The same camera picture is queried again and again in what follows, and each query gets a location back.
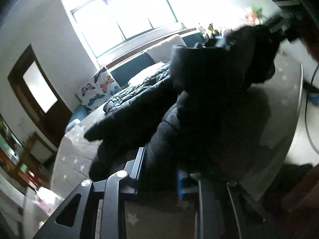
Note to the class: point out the stuffed bear toy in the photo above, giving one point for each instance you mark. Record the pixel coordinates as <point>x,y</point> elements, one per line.
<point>210,29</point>

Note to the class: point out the white cushion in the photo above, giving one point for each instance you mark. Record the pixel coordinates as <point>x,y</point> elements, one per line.
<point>167,48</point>

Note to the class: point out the butterfly print pillow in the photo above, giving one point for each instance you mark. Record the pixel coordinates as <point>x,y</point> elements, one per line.
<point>99,87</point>

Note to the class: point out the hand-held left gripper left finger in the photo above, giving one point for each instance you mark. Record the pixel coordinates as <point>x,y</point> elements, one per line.
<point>134,174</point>

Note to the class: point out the pink tissue box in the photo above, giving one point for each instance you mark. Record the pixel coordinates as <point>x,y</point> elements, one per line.
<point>47,201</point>

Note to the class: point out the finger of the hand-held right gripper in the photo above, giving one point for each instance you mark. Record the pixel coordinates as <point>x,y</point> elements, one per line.
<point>224,44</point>

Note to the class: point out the dark wooden door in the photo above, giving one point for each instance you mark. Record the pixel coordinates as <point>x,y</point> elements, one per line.
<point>57,119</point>

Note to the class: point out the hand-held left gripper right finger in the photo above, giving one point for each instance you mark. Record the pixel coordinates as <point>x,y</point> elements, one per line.
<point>182,185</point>

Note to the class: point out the wooden display cabinet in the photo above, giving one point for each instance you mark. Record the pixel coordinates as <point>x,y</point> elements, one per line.
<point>15,159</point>

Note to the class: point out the black puffer jacket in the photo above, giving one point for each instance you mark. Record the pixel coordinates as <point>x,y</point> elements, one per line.
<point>211,104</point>

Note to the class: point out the person's right forearm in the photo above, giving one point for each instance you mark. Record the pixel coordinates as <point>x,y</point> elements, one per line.
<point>311,47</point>

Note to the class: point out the green-framed window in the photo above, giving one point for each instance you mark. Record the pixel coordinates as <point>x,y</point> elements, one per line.
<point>119,15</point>

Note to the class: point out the star-patterned quilted bed mattress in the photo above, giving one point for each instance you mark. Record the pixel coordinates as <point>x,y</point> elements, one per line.
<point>279,109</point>

